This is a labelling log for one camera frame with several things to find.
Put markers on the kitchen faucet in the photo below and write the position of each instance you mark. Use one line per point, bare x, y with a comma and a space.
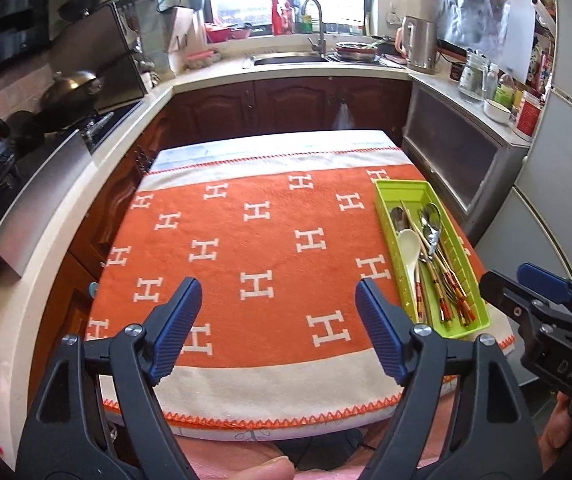
315, 27

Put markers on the dark steel spoon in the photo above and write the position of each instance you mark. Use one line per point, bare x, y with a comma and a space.
398, 219

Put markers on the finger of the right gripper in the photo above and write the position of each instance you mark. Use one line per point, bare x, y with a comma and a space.
546, 284

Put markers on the green plastic utensil tray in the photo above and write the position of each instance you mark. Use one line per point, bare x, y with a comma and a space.
389, 194

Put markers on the wok on stove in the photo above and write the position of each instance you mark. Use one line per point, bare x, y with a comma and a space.
74, 94

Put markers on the orange H-pattern blanket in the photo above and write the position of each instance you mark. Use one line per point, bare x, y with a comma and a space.
278, 230

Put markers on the operator right hand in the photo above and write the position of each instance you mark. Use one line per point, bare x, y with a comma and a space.
556, 432

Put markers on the red bottle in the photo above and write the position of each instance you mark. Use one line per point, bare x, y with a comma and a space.
276, 19

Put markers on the large steel spoon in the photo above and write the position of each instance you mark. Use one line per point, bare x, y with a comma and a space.
431, 226

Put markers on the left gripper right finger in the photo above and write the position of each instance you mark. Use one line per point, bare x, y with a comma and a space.
490, 433

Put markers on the light bamboo chopstick red end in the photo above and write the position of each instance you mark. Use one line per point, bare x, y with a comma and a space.
435, 268

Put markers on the white ceramic spoon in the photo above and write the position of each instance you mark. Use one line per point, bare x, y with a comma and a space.
409, 244

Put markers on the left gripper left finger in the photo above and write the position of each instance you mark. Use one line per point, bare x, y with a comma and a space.
67, 433

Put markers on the steel electric kettle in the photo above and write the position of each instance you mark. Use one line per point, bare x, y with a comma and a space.
416, 41

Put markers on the grey cabinet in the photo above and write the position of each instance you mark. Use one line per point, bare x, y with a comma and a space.
470, 160

